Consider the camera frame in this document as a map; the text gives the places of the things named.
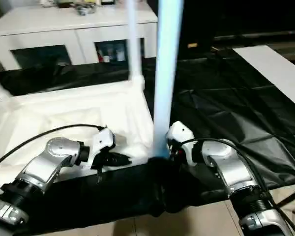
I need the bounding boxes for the white plastic table top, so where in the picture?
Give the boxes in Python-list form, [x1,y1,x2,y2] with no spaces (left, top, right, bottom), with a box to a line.
[0,75,155,190]

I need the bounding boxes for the black plastic mat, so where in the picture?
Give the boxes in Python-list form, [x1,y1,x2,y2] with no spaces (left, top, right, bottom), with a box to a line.
[0,45,295,228]

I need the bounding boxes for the red and white container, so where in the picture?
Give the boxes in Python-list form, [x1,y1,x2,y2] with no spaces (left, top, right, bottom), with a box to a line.
[97,48,111,64]

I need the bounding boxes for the black tripod leg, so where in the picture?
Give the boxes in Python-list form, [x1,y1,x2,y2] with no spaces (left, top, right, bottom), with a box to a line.
[276,186,295,207]

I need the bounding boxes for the white flat board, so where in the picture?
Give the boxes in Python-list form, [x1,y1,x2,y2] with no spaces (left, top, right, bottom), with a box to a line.
[232,45,295,117]

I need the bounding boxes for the white sideboard cabinet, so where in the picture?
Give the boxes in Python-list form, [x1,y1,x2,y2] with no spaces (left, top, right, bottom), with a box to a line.
[0,4,160,72]

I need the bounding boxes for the black low cabinet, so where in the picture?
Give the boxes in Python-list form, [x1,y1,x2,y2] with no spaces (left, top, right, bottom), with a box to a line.
[158,0,295,50]

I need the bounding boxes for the bag of black items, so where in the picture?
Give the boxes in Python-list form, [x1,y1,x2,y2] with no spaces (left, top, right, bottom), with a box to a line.
[74,5,98,16]

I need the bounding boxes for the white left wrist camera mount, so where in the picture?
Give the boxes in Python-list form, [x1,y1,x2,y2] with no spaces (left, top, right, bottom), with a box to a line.
[89,127,117,171]

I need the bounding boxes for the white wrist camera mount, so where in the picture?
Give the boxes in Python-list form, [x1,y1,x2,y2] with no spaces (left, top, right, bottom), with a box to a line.
[165,120,197,166]
[89,127,117,171]

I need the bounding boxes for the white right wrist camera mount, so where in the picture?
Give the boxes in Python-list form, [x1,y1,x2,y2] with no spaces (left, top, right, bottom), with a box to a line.
[165,120,197,166]

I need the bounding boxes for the black left wrist camera cable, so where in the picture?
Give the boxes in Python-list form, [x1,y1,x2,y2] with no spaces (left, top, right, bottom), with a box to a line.
[0,123,109,173]

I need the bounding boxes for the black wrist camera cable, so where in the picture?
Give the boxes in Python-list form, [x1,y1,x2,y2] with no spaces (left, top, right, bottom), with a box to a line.
[0,123,109,173]
[176,137,295,236]

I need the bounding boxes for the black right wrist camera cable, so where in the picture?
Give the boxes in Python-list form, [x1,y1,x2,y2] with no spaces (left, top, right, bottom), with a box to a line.
[176,137,295,236]

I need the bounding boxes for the dark frame with yellow cards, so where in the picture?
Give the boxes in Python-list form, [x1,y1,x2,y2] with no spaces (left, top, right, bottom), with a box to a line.
[56,0,117,8]

